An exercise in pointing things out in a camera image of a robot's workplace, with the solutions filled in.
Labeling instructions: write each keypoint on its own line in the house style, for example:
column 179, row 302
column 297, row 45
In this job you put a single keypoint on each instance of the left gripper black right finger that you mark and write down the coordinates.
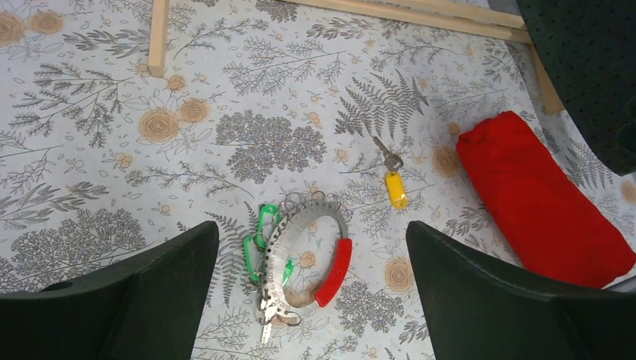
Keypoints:
column 479, row 307

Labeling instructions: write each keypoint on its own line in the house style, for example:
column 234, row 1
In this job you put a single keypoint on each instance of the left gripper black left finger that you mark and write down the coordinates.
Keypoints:
column 147, row 306

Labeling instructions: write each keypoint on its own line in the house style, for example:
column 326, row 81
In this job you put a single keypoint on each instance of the large keyring with red handle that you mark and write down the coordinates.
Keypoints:
column 313, row 231

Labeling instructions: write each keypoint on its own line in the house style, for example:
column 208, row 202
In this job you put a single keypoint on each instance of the yellow headed key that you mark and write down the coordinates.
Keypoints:
column 393, row 181

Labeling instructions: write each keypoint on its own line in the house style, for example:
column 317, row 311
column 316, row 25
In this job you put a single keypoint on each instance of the green key tag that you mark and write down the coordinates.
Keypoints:
column 287, row 271
column 252, row 258
column 268, row 216

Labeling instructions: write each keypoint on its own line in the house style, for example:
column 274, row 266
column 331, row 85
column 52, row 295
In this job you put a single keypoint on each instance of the red cloth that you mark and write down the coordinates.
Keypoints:
column 552, row 227

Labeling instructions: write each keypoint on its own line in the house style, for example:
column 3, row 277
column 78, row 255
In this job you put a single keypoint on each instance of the floral patterned table mat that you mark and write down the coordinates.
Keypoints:
column 100, row 160

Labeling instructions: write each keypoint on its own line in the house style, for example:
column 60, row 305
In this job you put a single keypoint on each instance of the dark dotted hanging garment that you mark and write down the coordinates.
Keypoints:
column 587, row 48

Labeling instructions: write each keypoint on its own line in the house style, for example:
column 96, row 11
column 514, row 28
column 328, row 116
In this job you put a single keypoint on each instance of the wooden clothes rack frame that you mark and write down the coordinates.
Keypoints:
column 458, row 17

